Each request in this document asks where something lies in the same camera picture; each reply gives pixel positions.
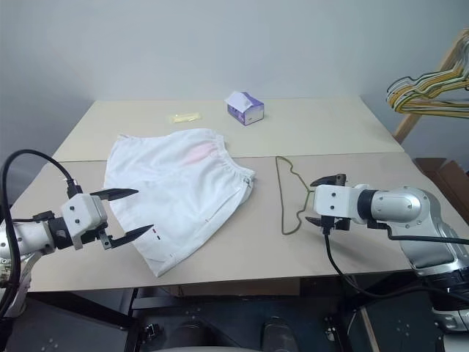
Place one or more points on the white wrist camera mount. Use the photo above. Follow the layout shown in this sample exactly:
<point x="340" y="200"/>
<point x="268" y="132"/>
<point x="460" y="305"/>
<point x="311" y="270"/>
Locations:
<point x="78" y="216"/>
<point x="333" y="199"/>

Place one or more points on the dark rounded shape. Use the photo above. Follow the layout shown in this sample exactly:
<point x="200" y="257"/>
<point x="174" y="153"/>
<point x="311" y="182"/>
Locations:
<point x="277" y="333"/>

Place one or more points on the white shorts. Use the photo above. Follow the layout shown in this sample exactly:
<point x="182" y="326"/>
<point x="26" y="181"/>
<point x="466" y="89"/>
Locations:
<point x="165" y="183"/>

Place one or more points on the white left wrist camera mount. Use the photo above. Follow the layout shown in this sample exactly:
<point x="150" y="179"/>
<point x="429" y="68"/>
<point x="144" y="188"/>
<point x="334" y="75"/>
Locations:
<point x="78" y="216"/>

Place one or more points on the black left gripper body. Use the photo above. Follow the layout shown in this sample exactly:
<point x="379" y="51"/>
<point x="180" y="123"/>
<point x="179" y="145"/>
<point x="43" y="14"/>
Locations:
<point x="106" y="240"/>

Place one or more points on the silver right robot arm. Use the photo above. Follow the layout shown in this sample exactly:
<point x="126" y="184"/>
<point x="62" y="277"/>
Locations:
<point x="414" y="205"/>

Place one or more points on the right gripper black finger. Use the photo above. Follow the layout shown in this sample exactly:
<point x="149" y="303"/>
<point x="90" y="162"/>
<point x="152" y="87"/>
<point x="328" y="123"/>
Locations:
<point x="316" y="220"/>
<point x="324" y="181"/>

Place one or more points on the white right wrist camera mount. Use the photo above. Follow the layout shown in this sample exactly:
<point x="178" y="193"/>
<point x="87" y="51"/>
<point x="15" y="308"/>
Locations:
<point x="333" y="199"/>

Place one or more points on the light wooden slat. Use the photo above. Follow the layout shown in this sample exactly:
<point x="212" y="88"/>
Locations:
<point x="369" y="328"/>

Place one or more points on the wooden clothes rack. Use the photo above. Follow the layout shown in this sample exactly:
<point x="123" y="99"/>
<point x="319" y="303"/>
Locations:
<point x="406" y="124"/>

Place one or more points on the small yellow packet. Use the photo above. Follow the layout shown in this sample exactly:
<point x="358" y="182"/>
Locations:
<point x="183" y="118"/>

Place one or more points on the purple and white tissue box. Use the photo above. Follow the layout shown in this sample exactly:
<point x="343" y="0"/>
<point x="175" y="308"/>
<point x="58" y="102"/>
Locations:
<point x="249" y="110"/>

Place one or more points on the bundle of coloured hangers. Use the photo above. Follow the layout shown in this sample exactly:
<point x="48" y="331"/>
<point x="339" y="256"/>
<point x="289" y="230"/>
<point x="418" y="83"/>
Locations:
<point x="410" y="77"/>

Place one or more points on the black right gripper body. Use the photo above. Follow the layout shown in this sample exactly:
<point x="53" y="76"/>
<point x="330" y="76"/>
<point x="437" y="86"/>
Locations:
<point x="339" y="223"/>

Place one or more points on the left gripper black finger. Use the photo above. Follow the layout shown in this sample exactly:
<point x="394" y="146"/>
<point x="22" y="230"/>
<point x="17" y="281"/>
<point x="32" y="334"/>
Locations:
<point x="128" y="236"/>
<point x="117" y="193"/>

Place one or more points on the brown cardboard box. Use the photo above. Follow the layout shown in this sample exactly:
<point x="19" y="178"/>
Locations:
<point x="447" y="176"/>

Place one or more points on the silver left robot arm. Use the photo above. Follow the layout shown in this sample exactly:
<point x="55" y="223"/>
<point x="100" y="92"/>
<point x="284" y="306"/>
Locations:
<point x="29" y="234"/>

